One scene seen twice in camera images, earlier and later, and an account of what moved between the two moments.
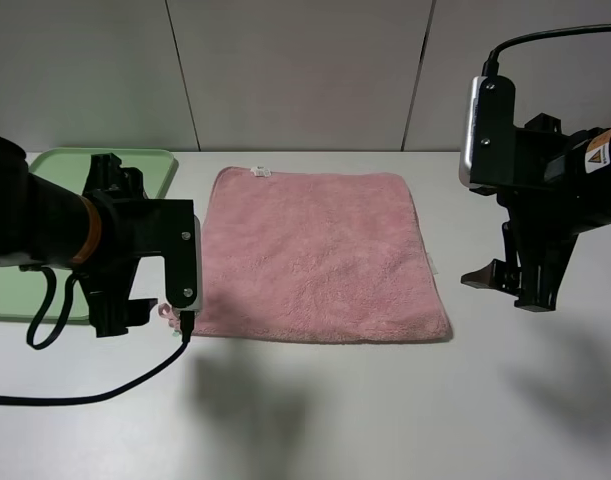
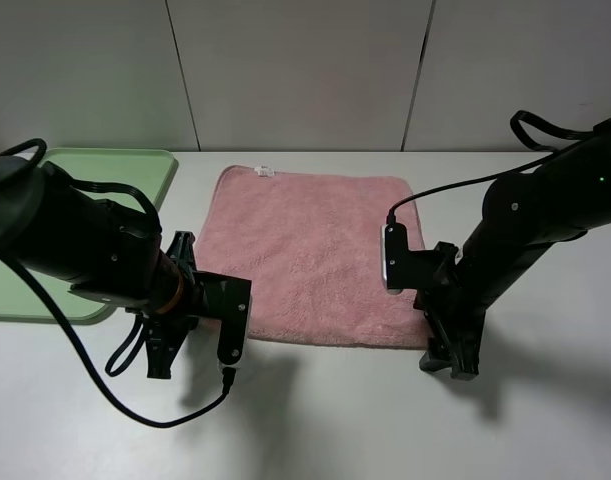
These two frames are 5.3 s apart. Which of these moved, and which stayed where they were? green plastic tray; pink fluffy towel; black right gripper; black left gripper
Moved: black left gripper; black right gripper
Stayed: green plastic tray; pink fluffy towel
